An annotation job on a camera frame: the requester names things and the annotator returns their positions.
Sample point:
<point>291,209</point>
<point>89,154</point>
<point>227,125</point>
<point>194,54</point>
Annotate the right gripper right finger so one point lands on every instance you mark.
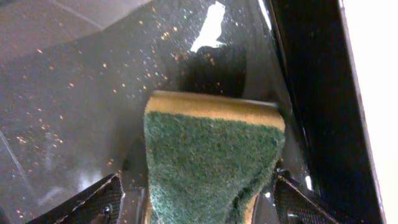
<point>297,204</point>

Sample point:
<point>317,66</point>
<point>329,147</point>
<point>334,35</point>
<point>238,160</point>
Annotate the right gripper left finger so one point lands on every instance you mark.
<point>103,199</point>

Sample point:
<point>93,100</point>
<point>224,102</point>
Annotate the green yellow sponge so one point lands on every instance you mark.
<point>208,157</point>

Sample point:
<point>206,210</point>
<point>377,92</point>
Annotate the black plastic tray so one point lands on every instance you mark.
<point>76,75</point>

